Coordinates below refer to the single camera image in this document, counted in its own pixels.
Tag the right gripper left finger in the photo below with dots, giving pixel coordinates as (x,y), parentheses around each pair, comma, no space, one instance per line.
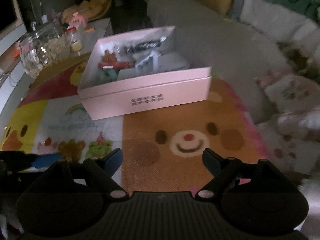
(110,163)

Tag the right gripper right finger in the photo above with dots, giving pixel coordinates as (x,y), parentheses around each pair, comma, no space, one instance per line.
(216,164)

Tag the white battery charger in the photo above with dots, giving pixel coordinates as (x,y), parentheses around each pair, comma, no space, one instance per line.
(150,62)

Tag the black object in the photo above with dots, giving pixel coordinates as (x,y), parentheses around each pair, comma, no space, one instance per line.
(157,42)

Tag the colourful cartoon animal mat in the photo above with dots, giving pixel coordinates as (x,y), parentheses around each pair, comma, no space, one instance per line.
(162,148)

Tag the floral ruffled cushion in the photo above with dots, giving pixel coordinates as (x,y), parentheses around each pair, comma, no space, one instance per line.
(291,136)

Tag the pink cardboard box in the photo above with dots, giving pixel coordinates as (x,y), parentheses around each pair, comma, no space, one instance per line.
(111,92)

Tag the small red-capped bottle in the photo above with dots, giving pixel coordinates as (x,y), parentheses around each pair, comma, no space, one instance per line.
(74,38)

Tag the glass jar with snacks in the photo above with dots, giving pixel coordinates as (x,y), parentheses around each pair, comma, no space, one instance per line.
(44,46)

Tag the grey sofa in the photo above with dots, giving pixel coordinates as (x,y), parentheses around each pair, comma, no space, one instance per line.
(253,38)

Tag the pink toy figure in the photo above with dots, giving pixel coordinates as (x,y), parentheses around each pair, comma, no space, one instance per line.
(78,20)

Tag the yellow rocking toy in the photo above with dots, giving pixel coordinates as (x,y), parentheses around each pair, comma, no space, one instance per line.
(92,10)

